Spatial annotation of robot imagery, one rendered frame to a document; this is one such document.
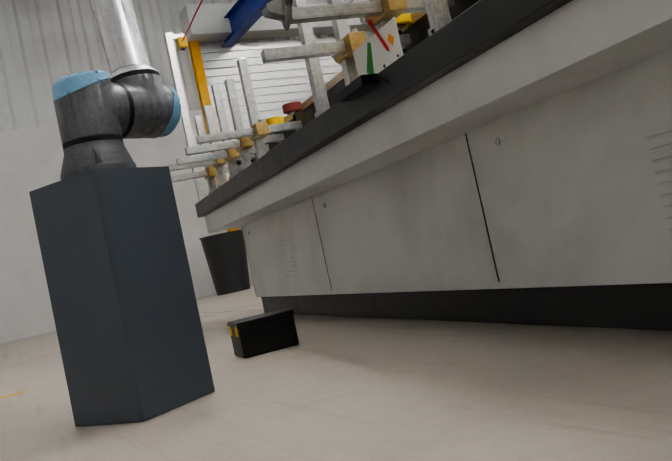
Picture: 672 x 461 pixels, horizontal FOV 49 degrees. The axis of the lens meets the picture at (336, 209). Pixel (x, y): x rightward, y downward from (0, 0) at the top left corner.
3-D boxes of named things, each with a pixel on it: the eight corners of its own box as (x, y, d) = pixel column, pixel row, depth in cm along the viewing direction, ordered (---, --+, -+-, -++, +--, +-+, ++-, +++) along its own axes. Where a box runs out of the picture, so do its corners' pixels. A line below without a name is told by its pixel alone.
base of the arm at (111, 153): (94, 171, 176) (85, 131, 177) (45, 188, 186) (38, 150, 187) (152, 168, 192) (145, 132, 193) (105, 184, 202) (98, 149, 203)
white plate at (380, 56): (402, 58, 172) (392, 16, 173) (359, 88, 196) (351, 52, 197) (404, 57, 172) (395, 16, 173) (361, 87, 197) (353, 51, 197)
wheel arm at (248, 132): (198, 145, 284) (196, 134, 284) (197, 146, 287) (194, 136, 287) (303, 129, 300) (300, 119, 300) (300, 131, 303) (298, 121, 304)
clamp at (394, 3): (390, 10, 174) (385, -11, 174) (367, 30, 186) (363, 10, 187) (410, 8, 176) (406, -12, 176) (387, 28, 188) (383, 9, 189)
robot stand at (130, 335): (143, 422, 169) (91, 168, 172) (74, 426, 183) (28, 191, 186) (215, 391, 190) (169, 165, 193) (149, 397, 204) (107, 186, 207)
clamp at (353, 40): (350, 50, 197) (346, 32, 197) (332, 66, 209) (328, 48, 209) (370, 48, 199) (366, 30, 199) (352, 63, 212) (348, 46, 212)
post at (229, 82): (248, 184, 319) (225, 77, 321) (246, 185, 322) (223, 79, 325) (255, 183, 320) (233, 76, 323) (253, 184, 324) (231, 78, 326)
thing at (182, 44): (201, 201, 415) (165, 30, 420) (198, 203, 424) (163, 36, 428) (220, 197, 419) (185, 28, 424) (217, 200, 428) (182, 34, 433)
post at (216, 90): (233, 182, 343) (212, 82, 345) (231, 183, 346) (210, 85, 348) (240, 181, 344) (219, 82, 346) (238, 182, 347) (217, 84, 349)
